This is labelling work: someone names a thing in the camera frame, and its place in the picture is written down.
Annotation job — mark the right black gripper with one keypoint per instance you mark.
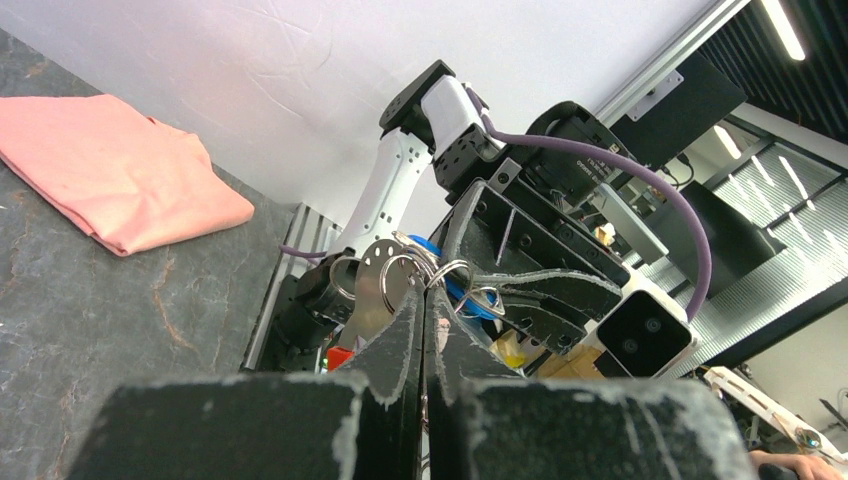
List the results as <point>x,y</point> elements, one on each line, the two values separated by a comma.
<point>531,239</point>

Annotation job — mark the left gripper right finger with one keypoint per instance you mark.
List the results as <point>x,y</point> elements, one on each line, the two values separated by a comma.
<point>488,422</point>

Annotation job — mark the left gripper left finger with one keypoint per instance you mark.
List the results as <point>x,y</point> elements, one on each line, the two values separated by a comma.
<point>243,426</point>

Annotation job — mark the steel key holder red handle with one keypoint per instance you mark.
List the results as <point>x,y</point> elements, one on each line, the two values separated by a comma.
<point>381,437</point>

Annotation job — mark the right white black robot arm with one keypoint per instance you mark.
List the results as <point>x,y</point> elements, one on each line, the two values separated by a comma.
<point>434,144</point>

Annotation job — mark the cardboard box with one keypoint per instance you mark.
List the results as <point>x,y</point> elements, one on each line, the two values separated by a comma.
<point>533,360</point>

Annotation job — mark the pink folded cloth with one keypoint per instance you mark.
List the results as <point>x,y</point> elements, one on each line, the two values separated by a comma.
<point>127,180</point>

